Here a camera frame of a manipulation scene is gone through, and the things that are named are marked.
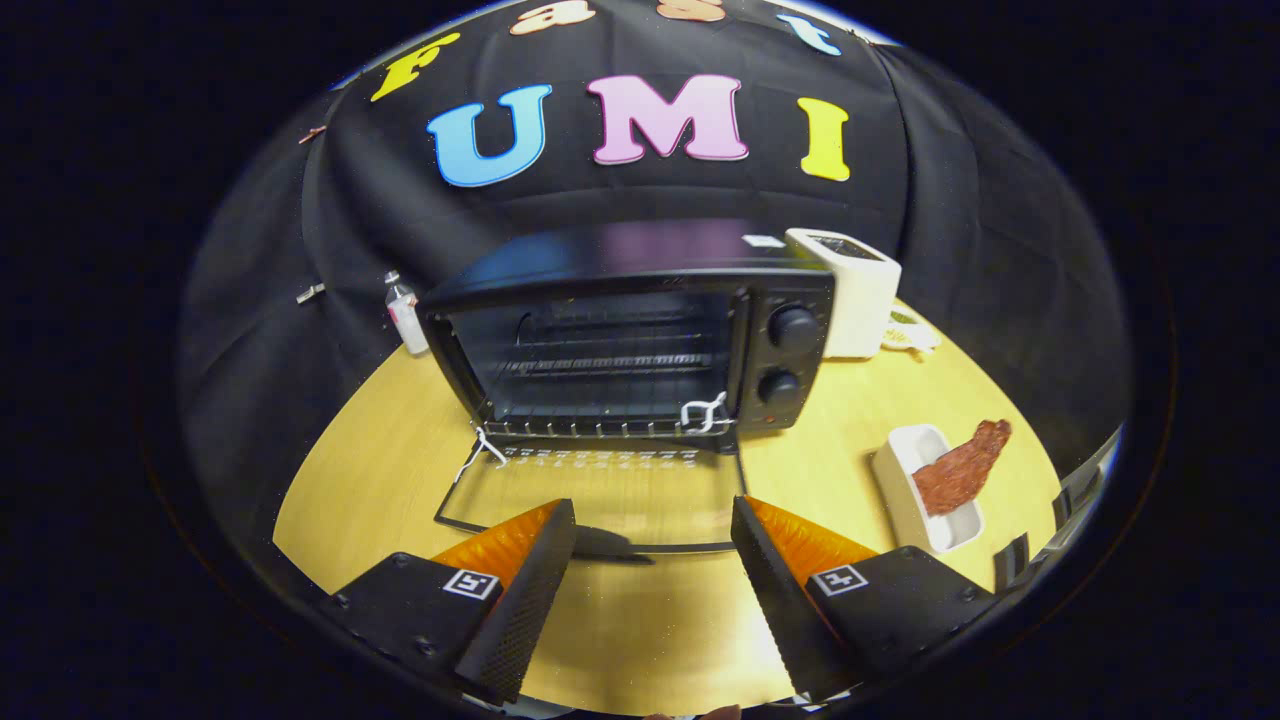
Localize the black toaster oven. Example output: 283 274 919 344
418 220 836 566

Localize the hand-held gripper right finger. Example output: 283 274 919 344
730 495 1001 704

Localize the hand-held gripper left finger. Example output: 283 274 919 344
325 498 578 706

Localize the white rectangular dish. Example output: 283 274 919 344
872 424 986 556

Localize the black backdrop cloth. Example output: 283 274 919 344
178 0 1131 561

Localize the small dish of green beans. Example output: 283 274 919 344
882 308 943 356

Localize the grey chair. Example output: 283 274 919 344
993 425 1123 593

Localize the reddish brown meat piece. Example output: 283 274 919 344
912 419 1013 517

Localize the white pop-up toaster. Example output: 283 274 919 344
785 228 903 359

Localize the clear plastic bottle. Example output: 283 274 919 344
384 270 431 356

